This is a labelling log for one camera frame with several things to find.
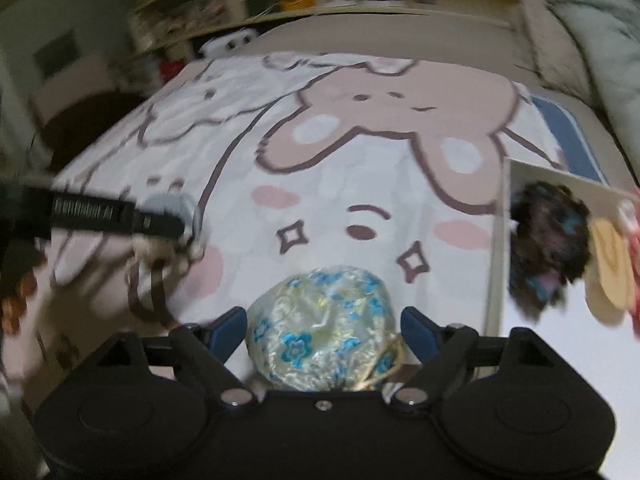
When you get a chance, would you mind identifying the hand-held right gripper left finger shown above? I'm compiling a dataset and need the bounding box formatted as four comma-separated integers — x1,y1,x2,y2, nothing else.
92,307,256,408

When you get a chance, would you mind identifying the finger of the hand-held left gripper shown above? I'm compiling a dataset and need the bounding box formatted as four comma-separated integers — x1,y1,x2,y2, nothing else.
49,191,185,239

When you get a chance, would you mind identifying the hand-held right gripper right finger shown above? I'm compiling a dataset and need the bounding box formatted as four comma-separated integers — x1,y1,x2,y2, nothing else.
390,306,557,406

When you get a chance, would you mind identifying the grey-blue crochet doll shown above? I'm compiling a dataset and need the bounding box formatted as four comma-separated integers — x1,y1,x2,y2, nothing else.
131,191,207,262

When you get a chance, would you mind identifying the blue floral brocade pouch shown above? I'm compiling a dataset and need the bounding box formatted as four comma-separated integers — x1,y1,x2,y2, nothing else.
245,265,403,393

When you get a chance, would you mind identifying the white cardboard box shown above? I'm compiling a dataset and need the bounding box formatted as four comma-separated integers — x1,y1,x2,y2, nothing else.
487,156,640,480

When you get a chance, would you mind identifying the pink crochet doll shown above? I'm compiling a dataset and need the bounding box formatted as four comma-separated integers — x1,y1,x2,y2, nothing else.
617,199,640,339

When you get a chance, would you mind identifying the dark crochet toy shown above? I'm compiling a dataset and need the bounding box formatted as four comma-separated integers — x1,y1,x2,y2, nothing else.
507,180,594,319

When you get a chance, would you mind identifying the red box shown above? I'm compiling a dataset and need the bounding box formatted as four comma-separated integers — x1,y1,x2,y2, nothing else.
160,60,189,82

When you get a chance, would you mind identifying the printed cartoon blanket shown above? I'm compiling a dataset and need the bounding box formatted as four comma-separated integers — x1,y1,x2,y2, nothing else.
0,51,613,413

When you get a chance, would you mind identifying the beige crochet piece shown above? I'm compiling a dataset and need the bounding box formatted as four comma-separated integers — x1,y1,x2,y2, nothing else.
585,216,639,327

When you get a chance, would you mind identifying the white appliance with eyes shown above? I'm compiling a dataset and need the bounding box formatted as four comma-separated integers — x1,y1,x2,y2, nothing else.
200,30,259,59

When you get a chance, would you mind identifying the taupe bed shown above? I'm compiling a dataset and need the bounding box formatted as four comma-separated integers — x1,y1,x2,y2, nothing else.
255,6,640,191

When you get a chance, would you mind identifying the fuzzy taupe pillow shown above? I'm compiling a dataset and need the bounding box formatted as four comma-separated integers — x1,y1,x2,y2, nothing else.
516,0,601,97

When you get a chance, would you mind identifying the grey comforter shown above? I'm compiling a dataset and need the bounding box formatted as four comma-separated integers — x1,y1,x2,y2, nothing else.
542,0,640,183

